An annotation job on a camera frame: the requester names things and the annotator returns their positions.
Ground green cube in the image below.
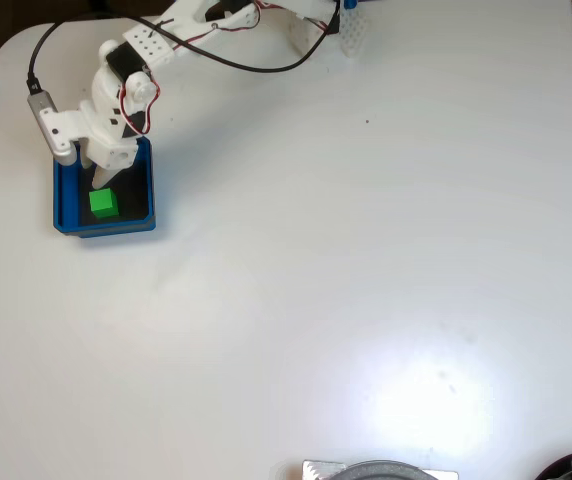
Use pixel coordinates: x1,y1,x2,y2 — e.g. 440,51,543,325
88,188,119,220

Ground blue box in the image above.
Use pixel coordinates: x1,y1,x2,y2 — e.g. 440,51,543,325
52,137,158,240

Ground silver metal plate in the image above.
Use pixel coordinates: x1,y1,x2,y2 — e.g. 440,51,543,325
300,458,461,480

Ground silver camera box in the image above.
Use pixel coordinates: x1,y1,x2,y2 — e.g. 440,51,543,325
26,92,90,167

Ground red servo wires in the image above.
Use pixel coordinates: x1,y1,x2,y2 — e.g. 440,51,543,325
118,0,287,137

